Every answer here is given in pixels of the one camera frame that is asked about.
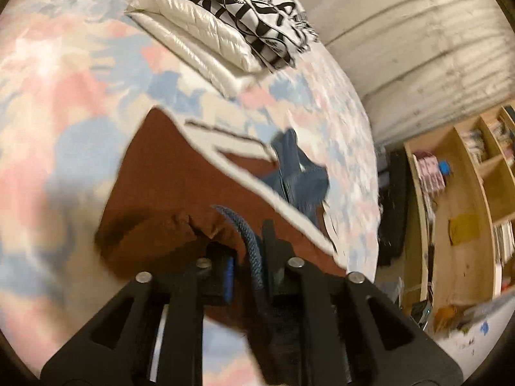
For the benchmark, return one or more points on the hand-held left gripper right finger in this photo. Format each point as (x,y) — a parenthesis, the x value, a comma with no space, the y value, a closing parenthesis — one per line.
(273,249)

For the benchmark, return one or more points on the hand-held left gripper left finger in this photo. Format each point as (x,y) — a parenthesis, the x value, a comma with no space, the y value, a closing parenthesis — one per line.
(229,277)

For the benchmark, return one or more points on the brown hooded sweatshirt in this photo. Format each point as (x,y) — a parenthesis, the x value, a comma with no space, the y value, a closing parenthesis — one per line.
(169,185)

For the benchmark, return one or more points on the black cloth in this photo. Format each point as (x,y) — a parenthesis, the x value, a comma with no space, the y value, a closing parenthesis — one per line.
(392,209)

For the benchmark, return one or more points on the pink drawer organizer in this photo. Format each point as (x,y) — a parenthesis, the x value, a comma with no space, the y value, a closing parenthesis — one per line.
(430,173)

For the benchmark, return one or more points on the small blue box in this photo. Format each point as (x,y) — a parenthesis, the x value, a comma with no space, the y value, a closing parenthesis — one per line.
(445,167)

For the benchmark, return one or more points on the yellow cloth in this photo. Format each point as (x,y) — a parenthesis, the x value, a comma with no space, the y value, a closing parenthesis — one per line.
(464,229)

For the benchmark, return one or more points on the wooden bookshelf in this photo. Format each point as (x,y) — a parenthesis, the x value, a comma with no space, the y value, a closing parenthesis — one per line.
(458,193)

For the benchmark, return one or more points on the white quilted jacket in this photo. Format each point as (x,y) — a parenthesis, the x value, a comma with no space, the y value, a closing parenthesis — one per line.
(201,36)

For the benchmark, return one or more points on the row of books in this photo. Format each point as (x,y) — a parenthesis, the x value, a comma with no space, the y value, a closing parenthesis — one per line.
(474,146)
(505,243)

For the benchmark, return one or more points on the black and white printed garment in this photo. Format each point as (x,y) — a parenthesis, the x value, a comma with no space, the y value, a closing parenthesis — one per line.
(261,12)

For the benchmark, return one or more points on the pastel tie-dye bedspread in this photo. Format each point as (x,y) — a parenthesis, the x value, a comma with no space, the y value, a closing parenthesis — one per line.
(60,88)

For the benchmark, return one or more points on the beige patterned curtain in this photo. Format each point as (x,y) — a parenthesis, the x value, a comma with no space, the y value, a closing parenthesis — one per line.
(402,28)

